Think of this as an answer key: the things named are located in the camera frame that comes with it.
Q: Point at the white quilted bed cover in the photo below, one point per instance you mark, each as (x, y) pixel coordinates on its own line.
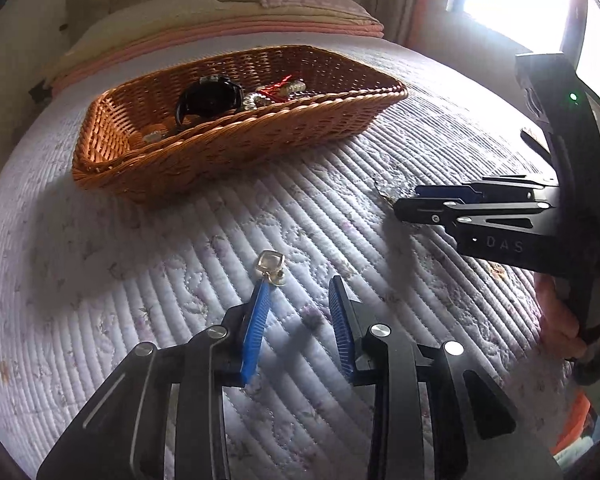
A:
(85, 276)

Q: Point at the floral cream pillow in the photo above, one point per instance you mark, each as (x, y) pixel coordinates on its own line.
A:
(150, 17)

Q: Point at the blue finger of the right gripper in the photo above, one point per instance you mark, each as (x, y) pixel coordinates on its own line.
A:
(462, 193)
(423, 210)

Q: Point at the person's right hand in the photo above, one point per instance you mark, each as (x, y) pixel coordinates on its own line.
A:
(559, 326)

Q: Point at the gold square earring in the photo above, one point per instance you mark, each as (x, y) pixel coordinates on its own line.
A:
(271, 266)
(154, 136)

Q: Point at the brown wicker basket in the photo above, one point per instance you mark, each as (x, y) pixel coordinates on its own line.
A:
(342, 97)

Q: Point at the black wristwatch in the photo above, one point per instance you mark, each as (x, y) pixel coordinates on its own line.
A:
(208, 97)

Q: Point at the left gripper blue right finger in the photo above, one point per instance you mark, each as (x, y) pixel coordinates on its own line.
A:
(357, 347)

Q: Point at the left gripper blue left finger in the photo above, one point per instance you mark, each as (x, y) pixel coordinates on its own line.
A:
(246, 325)

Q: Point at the red cord charm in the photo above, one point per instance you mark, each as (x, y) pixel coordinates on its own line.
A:
(277, 91)

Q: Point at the pink striped pillow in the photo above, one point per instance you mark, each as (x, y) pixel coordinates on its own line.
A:
(348, 10)

